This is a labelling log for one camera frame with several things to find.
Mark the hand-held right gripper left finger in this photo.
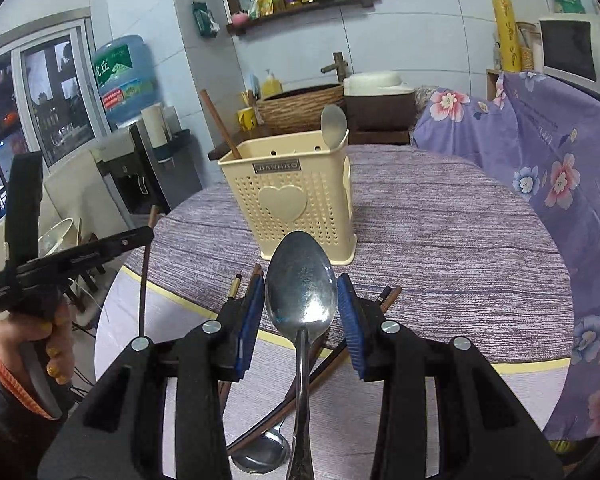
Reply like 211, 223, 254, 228
37, 272, 266, 480

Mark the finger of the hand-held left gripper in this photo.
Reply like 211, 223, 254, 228
45, 226, 154, 276

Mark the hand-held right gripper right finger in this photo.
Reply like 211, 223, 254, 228
336, 272, 563, 480

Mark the metal spoon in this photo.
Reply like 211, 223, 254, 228
230, 412, 292, 476
264, 230, 339, 480
320, 104, 349, 152

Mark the beige plastic utensil holder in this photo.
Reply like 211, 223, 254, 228
217, 129, 358, 267

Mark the person's left forearm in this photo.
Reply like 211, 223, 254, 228
0, 347, 63, 480

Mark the person's left hand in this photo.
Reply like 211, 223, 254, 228
0, 302, 77, 387

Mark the cream cooking pot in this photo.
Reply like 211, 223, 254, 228
37, 216, 81, 257

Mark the beige cloth cover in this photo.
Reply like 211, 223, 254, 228
42, 152, 131, 241

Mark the grey water dispenser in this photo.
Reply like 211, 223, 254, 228
95, 120, 203, 221

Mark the blue cup holder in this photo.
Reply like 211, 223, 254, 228
155, 130, 191, 161

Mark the white paper cup stack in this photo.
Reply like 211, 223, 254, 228
140, 102, 173, 146

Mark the window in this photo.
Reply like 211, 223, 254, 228
0, 7, 112, 226

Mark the blue water jug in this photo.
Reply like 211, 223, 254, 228
92, 35, 158, 126

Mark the white brown rice cooker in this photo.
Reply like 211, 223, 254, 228
342, 71, 417, 132

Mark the woven-look basin sink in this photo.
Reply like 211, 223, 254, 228
256, 84, 346, 131

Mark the green hanging packet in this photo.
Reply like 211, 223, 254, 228
192, 1, 220, 38

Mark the bronze faucet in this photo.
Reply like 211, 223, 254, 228
320, 51, 348, 86

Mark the purple floral cloth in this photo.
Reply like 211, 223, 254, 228
412, 71, 600, 441

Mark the small wooden box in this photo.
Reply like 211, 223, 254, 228
486, 67, 505, 102

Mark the yellow plastic wrap roll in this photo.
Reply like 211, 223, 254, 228
491, 0, 523, 73

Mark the white microwave oven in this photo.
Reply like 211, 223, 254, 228
537, 12, 600, 96

